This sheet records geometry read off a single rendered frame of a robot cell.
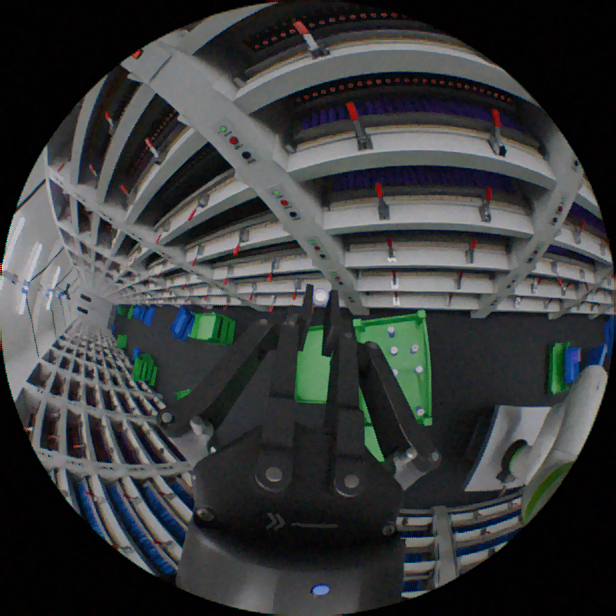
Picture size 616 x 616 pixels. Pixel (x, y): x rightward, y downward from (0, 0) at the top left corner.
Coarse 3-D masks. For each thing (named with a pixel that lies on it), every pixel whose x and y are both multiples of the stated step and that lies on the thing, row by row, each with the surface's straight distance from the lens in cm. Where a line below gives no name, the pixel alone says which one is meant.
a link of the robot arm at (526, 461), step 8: (536, 440) 86; (544, 440) 83; (520, 448) 94; (528, 448) 91; (536, 448) 84; (544, 448) 83; (520, 456) 90; (528, 456) 86; (536, 456) 83; (544, 456) 83; (512, 464) 92; (520, 464) 87; (528, 464) 84; (536, 464) 82; (512, 472) 93; (520, 472) 87; (528, 472) 83; (520, 480) 88; (528, 480) 84
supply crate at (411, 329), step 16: (368, 320) 57; (384, 320) 58; (400, 320) 60; (416, 320) 61; (368, 336) 61; (384, 336) 61; (400, 336) 61; (416, 336) 61; (384, 352) 60; (400, 352) 60; (416, 352) 60; (400, 368) 59; (400, 384) 59; (416, 384) 60; (416, 400) 60; (368, 416) 61; (416, 416) 61
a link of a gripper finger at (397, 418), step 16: (368, 352) 13; (384, 368) 13; (368, 384) 13; (384, 384) 12; (368, 400) 13; (384, 400) 12; (400, 400) 12; (384, 416) 12; (400, 416) 11; (384, 432) 12; (400, 432) 11; (416, 432) 11; (384, 448) 12; (416, 448) 10; (432, 448) 11; (416, 464) 11; (432, 464) 11
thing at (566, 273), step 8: (576, 256) 113; (536, 264) 79; (544, 264) 89; (560, 264) 98; (592, 264) 128; (536, 272) 85; (544, 272) 88; (560, 272) 97; (568, 272) 103; (576, 272) 110; (592, 272) 127; (576, 280) 112; (584, 280) 116; (592, 280) 126
